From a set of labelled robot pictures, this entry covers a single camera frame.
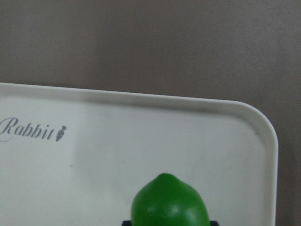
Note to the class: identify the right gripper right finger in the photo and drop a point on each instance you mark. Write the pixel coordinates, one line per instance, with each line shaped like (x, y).
(214, 223)

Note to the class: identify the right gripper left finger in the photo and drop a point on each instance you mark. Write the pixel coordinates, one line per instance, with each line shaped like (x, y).
(126, 223)

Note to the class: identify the green lime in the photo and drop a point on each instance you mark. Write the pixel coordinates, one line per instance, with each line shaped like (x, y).
(168, 201)

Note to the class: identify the white rabbit tray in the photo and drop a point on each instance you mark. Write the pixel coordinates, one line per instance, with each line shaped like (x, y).
(77, 157)

